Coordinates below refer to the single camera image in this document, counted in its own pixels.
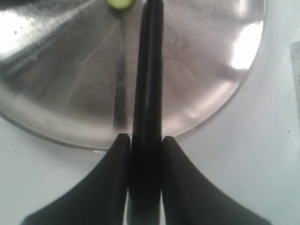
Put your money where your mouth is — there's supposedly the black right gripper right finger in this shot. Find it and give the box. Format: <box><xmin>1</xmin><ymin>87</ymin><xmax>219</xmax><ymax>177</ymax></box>
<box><xmin>162</xmin><ymin>136</ymin><xmax>270</xmax><ymax>225</ymax></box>

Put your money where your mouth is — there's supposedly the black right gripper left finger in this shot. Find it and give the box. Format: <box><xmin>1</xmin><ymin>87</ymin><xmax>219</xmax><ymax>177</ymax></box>
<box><xmin>22</xmin><ymin>134</ymin><xmax>130</xmax><ymax>225</ymax></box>

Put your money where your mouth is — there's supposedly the black handled knife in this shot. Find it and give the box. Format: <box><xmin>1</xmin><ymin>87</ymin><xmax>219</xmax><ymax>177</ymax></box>
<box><xmin>127</xmin><ymin>0</ymin><xmax>164</xmax><ymax>225</ymax></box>

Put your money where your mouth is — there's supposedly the green vegetable piece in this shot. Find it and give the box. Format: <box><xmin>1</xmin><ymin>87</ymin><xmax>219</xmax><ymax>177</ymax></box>
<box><xmin>107</xmin><ymin>0</ymin><xmax>135</xmax><ymax>10</ymax></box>

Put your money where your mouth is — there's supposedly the round steel plate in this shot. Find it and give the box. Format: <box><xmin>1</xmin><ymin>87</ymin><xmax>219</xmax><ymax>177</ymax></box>
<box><xmin>0</xmin><ymin>0</ymin><xmax>267</xmax><ymax>149</ymax></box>

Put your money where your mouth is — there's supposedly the wire metal utensil rack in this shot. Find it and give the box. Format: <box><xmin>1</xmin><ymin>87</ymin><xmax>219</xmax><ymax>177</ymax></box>
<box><xmin>291</xmin><ymin>41</ymin><xmax>300</xmax><ymax>100</ymax></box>

